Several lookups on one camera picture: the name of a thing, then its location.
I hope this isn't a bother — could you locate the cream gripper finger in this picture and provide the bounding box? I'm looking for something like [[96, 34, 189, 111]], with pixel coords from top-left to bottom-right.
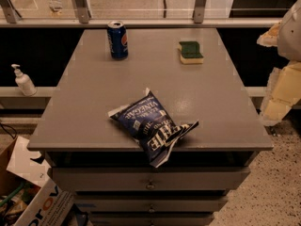
[[260, 61, 301, 126], [257, 23, 280, 47]]

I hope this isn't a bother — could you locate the blue chip bag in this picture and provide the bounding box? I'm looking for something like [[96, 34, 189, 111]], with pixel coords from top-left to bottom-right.
[[108, 89, 198, 168]]

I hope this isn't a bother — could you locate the blue pepsi can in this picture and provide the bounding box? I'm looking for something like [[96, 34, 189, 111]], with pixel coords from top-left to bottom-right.
[[107, 21, 128, 59]]

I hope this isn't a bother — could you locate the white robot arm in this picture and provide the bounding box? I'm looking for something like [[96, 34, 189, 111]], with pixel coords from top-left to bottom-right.
[[257, 0, 301, 126]]

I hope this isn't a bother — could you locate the green yellow sponge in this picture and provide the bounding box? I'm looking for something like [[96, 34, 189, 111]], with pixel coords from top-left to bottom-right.
[[178, 41, 204, 64]]

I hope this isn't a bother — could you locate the grey drawer cabinet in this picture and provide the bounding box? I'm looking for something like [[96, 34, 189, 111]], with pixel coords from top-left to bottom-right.
[[29, 28, 272, 226]]

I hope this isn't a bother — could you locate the top grey drawer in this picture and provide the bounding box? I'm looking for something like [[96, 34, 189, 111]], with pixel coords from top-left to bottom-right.
[[52, 167, 250, 191]]

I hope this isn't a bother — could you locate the grey drawer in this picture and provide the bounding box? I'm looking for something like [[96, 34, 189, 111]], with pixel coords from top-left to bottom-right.
[[90, 213, 214, 226], [75, 196, 228, 213], [52, 167, 250, 191]]

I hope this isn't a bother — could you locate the middle grey drawer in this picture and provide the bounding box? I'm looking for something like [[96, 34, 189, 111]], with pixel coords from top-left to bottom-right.
[[75, 196, 228, 213]]

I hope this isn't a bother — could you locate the bottom grey drawer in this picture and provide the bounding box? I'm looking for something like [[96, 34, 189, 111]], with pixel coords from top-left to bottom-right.
[[90, 213, 214, 226]]

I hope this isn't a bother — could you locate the white pump bottle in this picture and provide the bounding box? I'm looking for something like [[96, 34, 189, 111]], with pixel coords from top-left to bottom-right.
[[11, 64, 37, 96]]

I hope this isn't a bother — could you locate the white printed cardboard box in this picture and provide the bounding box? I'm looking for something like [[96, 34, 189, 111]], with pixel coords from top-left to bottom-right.
[[7, 137, 73, 226]]

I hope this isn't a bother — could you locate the brown cardboard box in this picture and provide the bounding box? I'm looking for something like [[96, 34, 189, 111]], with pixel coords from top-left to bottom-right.
[[0, 139, 22, 196]]

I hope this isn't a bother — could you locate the middle metal railing post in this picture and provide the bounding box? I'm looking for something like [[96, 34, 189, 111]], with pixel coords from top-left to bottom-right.
[[72, 0, 91, 24]]

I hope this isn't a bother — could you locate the left metal railing post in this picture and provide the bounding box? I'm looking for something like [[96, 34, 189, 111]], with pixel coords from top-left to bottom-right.
[[0, 0, 21, 24]]

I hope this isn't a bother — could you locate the green hose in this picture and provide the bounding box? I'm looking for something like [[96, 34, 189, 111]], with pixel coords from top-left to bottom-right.
[[0, 182, 26, 207]]

